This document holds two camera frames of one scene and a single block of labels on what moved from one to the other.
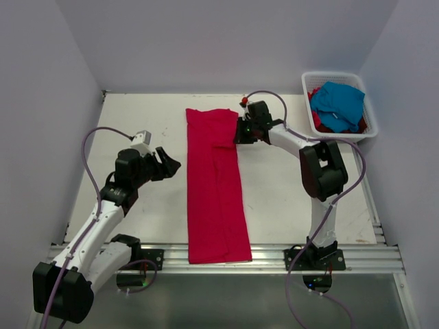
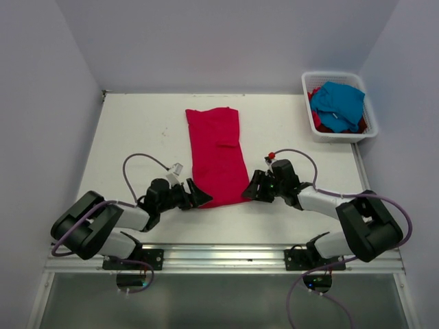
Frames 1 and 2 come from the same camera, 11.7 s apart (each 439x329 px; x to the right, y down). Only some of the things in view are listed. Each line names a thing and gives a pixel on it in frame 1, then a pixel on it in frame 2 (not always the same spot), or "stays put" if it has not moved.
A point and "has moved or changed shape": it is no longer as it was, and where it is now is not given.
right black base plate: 314,260 stays put
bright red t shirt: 317,122 stays put
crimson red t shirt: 218,229 has moved or changed shape
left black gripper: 166,168 → 199,197
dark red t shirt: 361,129 stays put
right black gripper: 240,138 → 259,177
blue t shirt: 340,107 stays put
